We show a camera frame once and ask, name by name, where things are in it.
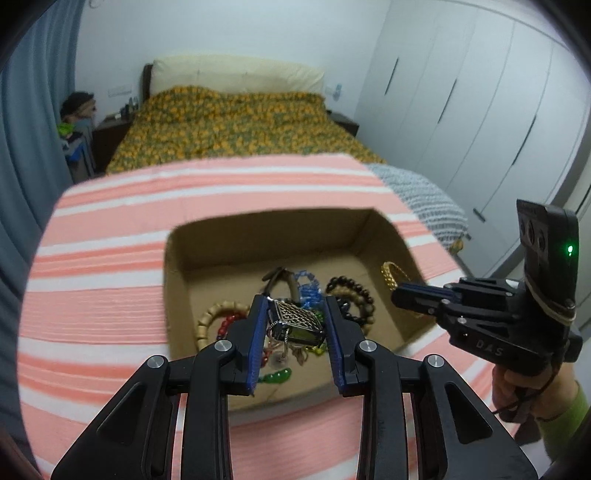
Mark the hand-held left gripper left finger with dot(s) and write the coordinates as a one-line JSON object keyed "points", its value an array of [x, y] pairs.
{"points": [[256, 346]]}

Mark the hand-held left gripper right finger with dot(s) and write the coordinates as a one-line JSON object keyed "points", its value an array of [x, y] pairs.
{"points": [[333, 341]]}

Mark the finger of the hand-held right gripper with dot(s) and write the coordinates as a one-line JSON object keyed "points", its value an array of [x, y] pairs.
{"points": [[418, 307], [425, 289]]}

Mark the cardboard box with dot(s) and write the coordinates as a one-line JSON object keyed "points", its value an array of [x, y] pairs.
{"points": [[217, 249]]}

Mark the person's right forearm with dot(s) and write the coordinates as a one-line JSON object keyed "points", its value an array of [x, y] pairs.
{"points": [[570, 420]]}

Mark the person's right hand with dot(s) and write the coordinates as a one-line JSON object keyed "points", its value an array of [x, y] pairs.
{"points": [[517, 387]]}

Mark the grey checked blanket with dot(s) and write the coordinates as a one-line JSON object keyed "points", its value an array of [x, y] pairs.
{"points": [[425, 203]]}

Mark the pink striped blanket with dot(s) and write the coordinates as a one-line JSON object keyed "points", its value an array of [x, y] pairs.
{"points": [[101, 258]]}

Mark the dark wooden nightstand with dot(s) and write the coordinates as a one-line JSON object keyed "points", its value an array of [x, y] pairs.
{"points": [[346, 123], [111, 138]]}

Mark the white wardrobe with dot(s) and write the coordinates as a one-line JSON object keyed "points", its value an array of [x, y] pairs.
{"points": [[485, 115]]}

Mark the yellow floral blanket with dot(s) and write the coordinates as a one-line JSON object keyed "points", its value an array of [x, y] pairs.
{"points": [[231, 129]]}

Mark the bottles on nightstand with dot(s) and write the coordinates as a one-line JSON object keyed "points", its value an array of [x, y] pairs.
{"points": [[130, 107]]}

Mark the cream pillow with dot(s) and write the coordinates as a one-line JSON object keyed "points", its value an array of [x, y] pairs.
{"points": [[231, 74]]}

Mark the pile of clothes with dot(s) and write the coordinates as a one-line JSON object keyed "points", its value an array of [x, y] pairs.
{"points": [[76, 129]]}

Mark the dark wooden headboard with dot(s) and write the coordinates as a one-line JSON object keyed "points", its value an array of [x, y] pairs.
{"points": [[147, 81]]}

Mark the blue-grey curtain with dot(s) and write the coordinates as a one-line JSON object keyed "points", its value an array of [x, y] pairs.
{"points": [[32, 115]]}

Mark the white wall switch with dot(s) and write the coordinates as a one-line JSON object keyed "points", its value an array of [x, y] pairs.
{"points": [[334, 91]]}

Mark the white wall socket plate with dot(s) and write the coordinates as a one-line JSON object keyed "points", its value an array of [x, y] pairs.
{"points": [[117, 90]]}

